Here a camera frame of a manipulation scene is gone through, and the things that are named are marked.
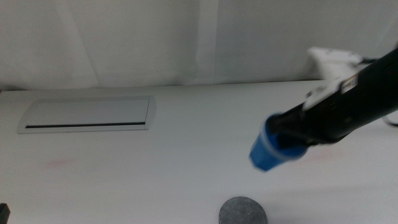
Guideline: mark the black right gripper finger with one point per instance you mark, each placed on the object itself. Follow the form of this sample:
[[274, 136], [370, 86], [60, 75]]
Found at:
[[293, 140], [287, 121]]

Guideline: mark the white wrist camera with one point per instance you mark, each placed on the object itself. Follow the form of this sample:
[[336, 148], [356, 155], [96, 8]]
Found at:
[[334, 62]]

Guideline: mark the white backdrop curtain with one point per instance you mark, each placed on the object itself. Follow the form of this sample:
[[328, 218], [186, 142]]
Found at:
[[140, 40]]

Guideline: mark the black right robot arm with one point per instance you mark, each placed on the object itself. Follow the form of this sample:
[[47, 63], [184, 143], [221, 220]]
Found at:
[[388, 84]]

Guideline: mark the round grey cup mat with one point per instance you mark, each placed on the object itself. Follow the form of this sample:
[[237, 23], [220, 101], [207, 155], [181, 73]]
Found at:
[[242, 211]]

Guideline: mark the blue plastic cup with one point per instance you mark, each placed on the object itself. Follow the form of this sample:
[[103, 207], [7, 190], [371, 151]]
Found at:
[[264, 155]]

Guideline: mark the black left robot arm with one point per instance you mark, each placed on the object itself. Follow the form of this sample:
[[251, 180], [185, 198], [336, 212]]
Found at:
[[3, 214]]

